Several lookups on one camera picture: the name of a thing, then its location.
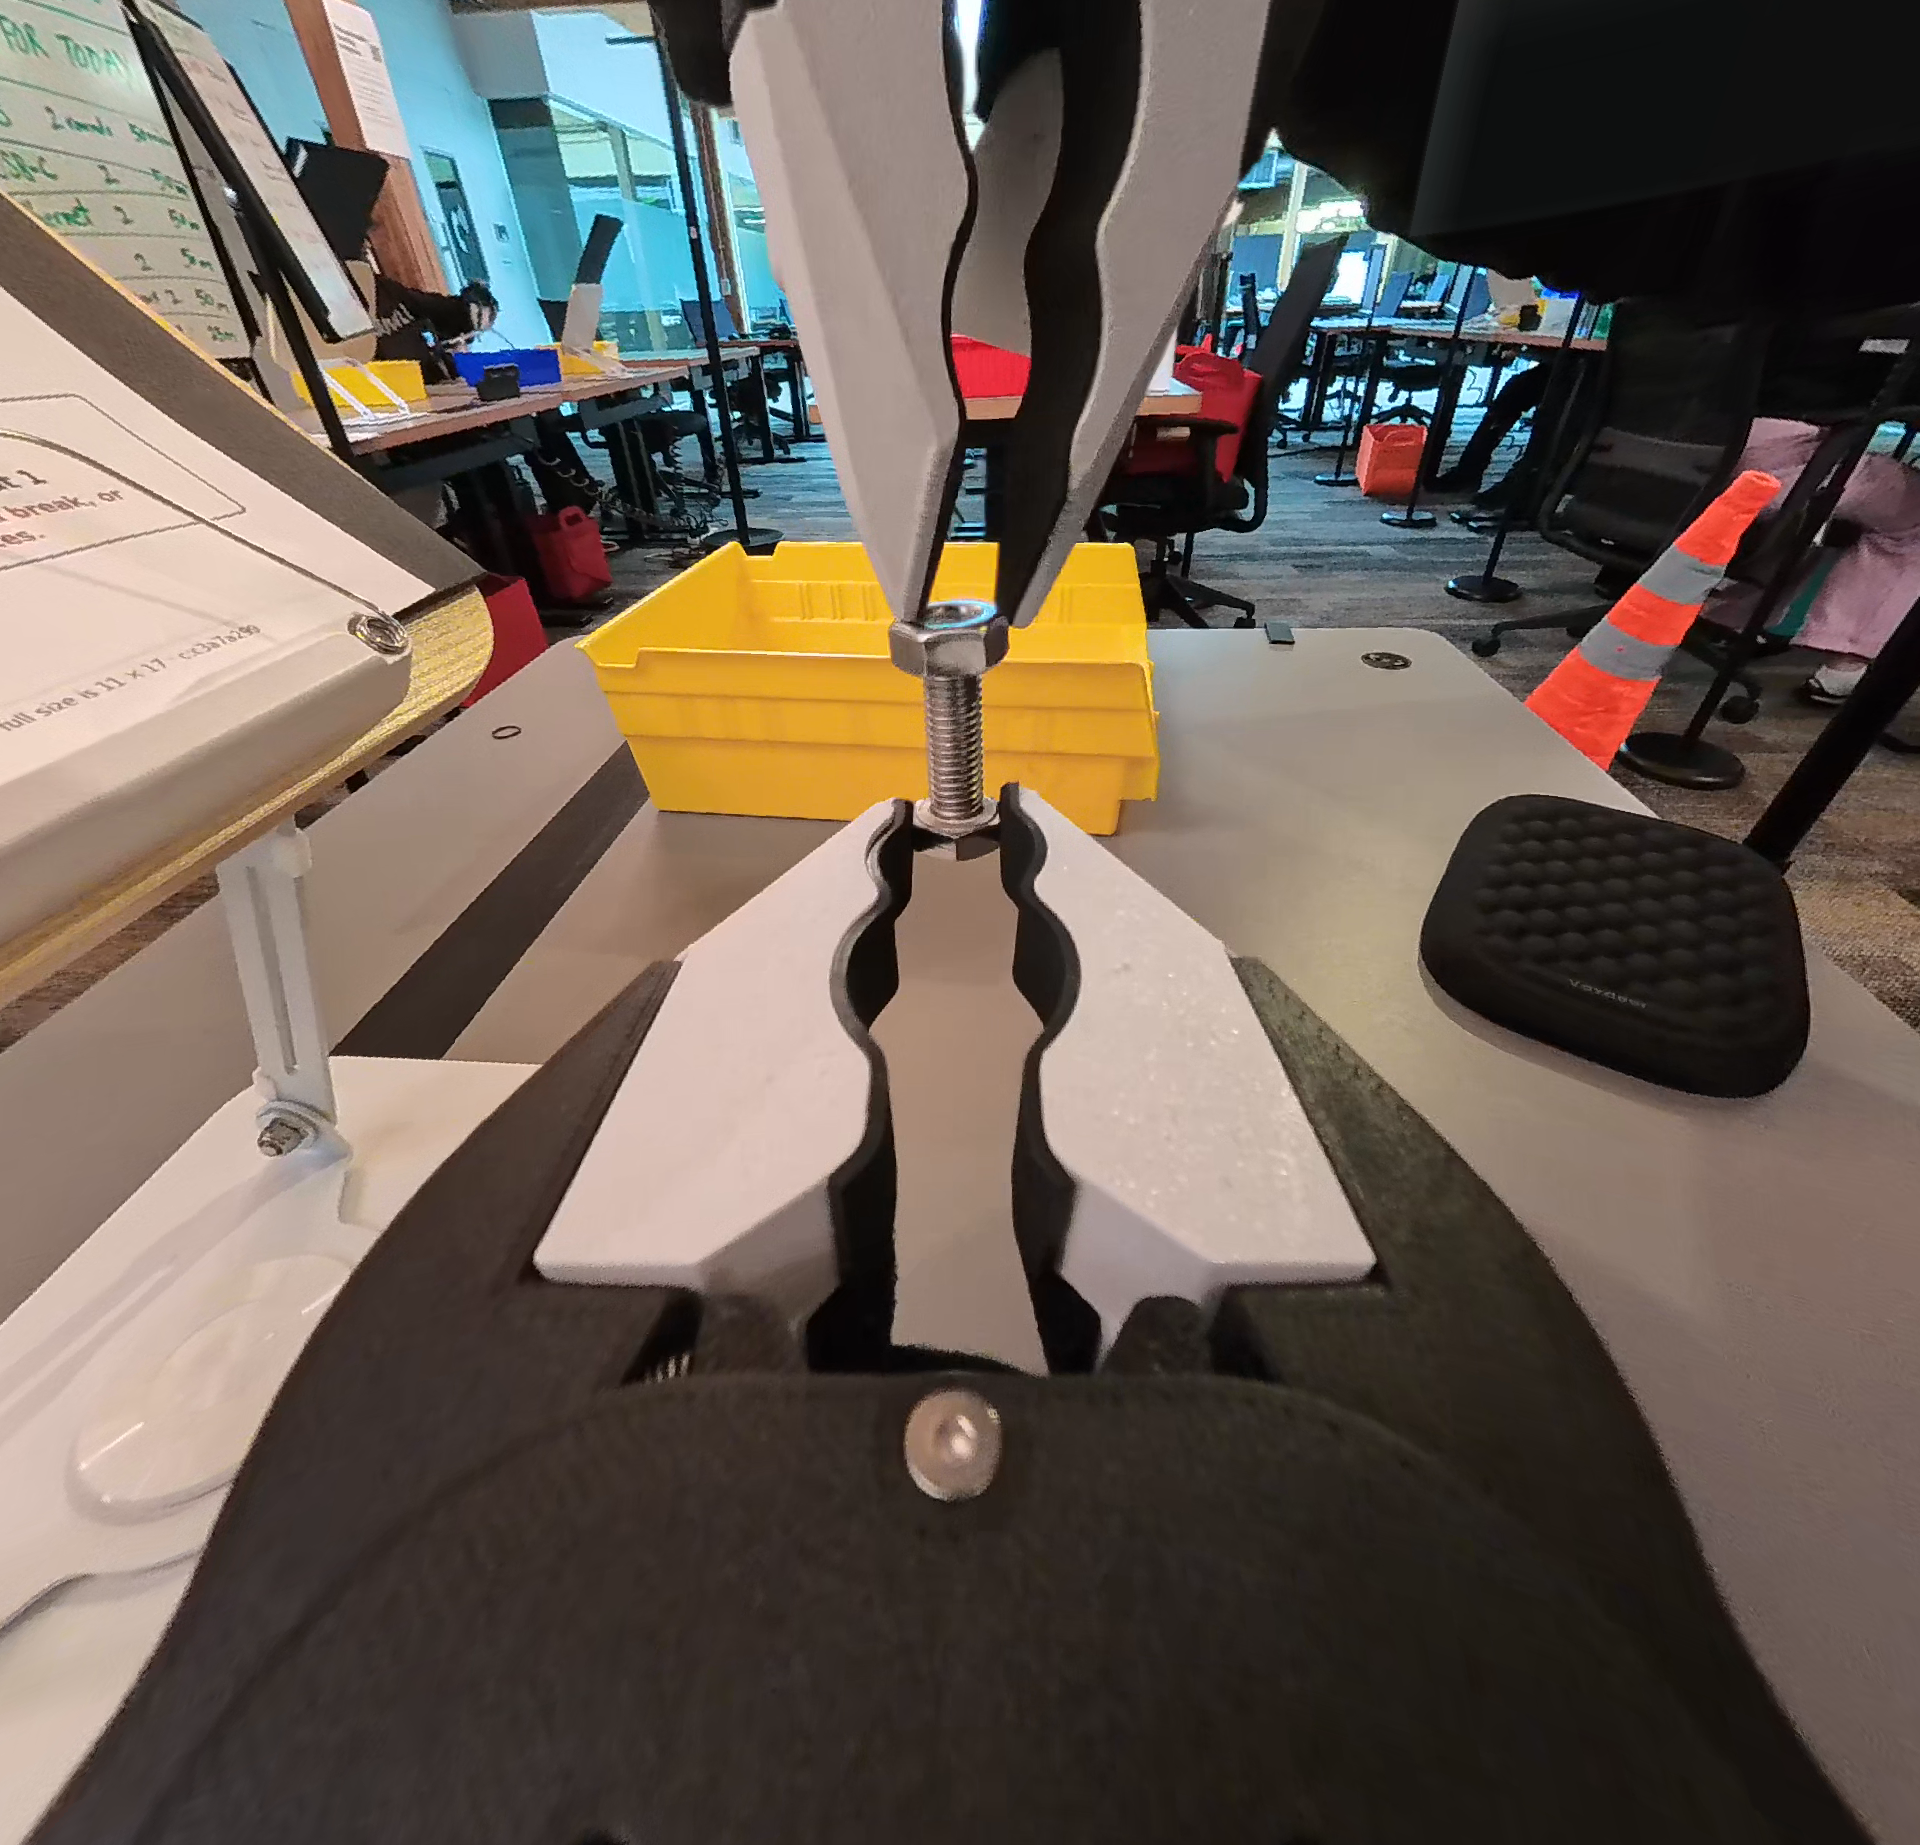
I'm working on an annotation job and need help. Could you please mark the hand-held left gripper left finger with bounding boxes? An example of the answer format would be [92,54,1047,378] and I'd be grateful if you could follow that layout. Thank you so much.
[532,801,918,1362]

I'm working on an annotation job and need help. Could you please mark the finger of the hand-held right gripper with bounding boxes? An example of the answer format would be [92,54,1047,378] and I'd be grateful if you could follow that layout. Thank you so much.
[954,0,1288,630]
[724,0,992,630]

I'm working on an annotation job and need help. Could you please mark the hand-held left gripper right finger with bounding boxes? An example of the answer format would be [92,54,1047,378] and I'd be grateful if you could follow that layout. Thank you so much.
[993,787,1381,1368]

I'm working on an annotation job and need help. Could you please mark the steel hex bolt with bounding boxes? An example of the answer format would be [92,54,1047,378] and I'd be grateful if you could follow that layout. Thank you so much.
[886,601,1005,816]

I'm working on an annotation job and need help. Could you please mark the thin black pole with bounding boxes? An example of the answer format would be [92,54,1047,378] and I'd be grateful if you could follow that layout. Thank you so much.
[654,34,784,559]

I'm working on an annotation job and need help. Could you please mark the red plastic bin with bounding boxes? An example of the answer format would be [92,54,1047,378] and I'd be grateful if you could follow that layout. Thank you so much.
[944,338,1038,422]

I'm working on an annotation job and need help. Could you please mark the red office chair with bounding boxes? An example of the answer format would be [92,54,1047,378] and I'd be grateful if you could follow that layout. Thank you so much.
[1121,348,1273,633]

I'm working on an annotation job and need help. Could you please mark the white paper notice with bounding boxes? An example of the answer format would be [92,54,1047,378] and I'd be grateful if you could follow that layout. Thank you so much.
[320,0,397,155]

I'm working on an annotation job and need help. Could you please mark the wooden column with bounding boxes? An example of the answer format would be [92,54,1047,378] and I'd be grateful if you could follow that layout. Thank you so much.
[253,0,455,304]

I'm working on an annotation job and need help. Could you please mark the yellow plastic bin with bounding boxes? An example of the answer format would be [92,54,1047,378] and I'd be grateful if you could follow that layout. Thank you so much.
[578,537,1164,841]

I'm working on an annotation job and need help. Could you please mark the black flat panel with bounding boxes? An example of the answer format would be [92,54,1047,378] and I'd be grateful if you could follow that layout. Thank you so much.
[287,143,397,264]

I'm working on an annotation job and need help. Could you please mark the red jerry can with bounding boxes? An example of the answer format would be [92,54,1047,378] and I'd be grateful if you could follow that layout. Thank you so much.
[532,502,615,614]

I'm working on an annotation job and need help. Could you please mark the wooden office desk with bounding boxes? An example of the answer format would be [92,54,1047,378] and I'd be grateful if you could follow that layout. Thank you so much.
[322,348,784,559]

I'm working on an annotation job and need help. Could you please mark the black display stand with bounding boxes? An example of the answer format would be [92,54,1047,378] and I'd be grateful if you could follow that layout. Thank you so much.
[118,0,379,461]

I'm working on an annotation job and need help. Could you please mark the black textured rubber mat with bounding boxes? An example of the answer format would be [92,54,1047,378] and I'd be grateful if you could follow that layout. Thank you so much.
[1415,796,1812,1101]

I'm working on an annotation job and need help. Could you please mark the wooden stand board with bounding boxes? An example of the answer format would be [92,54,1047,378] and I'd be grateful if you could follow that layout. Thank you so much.
[0,580,500,1004]

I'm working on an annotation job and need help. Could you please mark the red fabric box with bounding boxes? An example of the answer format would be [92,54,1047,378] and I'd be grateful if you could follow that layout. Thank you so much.
[465,572,553,711]

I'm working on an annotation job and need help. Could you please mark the black mesh office chair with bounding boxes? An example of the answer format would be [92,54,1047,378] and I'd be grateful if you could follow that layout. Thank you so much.
[1545,309,1824,729]

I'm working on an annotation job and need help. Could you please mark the black round stanchion base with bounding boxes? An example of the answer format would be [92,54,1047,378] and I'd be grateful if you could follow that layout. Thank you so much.
[1610,725,1745,788]

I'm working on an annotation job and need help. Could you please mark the white sheet holder panel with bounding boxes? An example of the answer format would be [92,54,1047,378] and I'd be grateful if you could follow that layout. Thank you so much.
[0,586,414,950]

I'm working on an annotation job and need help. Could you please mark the whiteboard with green writing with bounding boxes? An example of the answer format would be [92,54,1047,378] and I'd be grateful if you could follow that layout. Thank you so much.
[0,0,249,362]

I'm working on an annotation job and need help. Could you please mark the orange traffic cone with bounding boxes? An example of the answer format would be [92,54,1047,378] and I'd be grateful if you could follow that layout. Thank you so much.
[1520,472,1786,773]

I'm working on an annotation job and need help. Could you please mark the thick black pole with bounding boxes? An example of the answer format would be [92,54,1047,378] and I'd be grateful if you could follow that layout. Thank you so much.
[1745,586,1920,871]

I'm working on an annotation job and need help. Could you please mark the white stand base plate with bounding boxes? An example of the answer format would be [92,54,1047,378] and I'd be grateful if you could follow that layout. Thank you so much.
[0,1057,539,1639]

